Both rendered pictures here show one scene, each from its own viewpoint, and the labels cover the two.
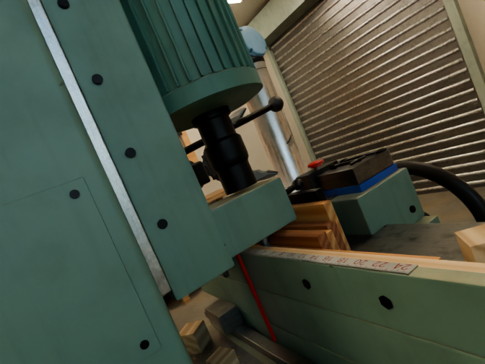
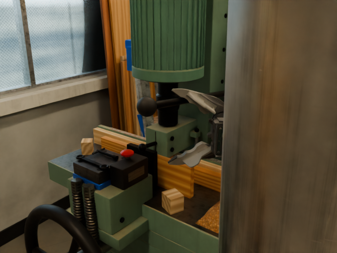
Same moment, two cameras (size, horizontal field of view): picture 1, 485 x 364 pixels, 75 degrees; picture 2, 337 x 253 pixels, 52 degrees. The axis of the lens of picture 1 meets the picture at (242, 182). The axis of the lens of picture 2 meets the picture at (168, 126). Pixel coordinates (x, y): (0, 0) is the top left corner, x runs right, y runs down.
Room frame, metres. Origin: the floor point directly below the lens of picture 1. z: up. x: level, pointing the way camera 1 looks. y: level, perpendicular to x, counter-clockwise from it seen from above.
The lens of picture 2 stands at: (1.25, -0.33, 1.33)
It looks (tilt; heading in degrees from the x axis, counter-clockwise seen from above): 20 degrees down; 157
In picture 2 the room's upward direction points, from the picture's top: straight up
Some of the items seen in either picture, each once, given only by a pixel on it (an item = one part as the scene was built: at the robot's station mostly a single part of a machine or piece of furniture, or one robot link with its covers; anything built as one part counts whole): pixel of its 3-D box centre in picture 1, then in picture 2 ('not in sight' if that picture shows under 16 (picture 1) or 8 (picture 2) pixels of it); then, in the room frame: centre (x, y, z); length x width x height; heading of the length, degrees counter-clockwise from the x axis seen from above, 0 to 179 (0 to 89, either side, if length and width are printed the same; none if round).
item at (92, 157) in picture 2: (343, 172); (110, 166); (0.56, -0.17, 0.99); 0.13 x 0.11 x 0.06; 29
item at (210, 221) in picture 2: not in sight; (228, 211); (0.72, 0.04, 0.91); 0.12 x 0.09 x 0.03; 119
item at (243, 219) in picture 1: (242, 222); (173, 137); (0.47, 0.02, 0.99); 0.14 x 0.07 x 0.09; 119
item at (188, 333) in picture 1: (193, 337); not in sight; (0.56, 0.19, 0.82); 0.04 x 0.04 x 0.04; 68
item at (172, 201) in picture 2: not in sight; (172, 201); (0.64, -0.06, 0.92); 0.04 x 0.03 x 0.04; 7
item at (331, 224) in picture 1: (295, 239); not in sight; (0.50, -0.04, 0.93); 0.19 x 0.02 x 0.05; 29
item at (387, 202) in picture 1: (359, 209); (111, 194); (0.55, -0.17, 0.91); 0.15 x 0.14 x 0.09; 29
